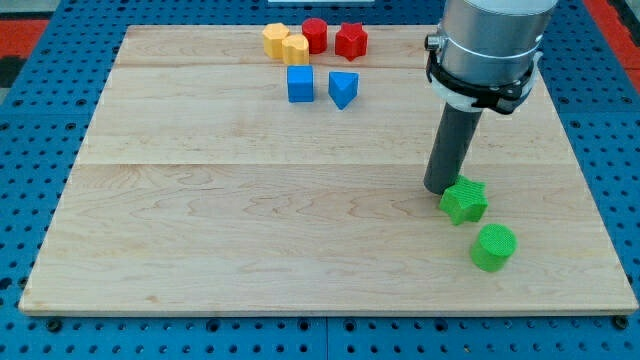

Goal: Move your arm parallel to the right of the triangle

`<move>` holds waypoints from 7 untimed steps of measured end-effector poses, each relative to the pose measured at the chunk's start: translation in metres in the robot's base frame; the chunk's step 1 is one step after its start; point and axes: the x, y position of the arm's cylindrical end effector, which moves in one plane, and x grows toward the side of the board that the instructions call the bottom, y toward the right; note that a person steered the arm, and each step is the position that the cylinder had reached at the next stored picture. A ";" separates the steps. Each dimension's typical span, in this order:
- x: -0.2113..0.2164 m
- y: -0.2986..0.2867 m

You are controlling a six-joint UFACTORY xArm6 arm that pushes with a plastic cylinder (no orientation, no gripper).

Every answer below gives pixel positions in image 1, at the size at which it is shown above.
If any yellow hexagon block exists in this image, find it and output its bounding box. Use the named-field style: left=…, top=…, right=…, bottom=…
left=262, top=23, right=290, bottom=59

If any red star block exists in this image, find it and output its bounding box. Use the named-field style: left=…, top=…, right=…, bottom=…
left=334, top=22, right=368, bottom=61

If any red cylinder block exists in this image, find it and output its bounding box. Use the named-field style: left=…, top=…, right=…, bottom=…
left=301, top=18, right=328, bottom=54

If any green star block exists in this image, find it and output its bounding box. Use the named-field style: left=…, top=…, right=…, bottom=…
left=439, top=175, right=489, bottom=225

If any wooden board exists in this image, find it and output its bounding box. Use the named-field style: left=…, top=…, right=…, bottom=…
left=19, top=26, right=638, bottom=317

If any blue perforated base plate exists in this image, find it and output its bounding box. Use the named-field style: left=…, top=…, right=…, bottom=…
left=1, top=0, right=639, bottom=359

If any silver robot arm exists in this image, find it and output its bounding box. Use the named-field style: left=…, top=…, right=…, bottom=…
left=425, top=0, right=557, bottom=87

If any blue triangle block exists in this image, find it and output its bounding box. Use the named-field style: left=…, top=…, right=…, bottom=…
left=328, top=71, right=359, bottom=110

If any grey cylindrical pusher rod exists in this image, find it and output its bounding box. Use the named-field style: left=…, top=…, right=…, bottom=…
left=423, top=103, right=482, bottom=195

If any black and white clamp ring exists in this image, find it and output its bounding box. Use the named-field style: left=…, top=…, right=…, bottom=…
left=425, top=49, right=544, bottom=116

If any yellow heart block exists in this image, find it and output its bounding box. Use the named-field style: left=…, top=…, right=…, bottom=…
left=282, top=34, right=309, bottom=65

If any green cylinder block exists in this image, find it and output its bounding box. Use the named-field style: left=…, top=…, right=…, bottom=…
left=470, top=223, right=518, bottom=272

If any blue cube block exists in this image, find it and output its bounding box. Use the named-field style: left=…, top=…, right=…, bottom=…
left=287, top=65, right=314, bottom=103

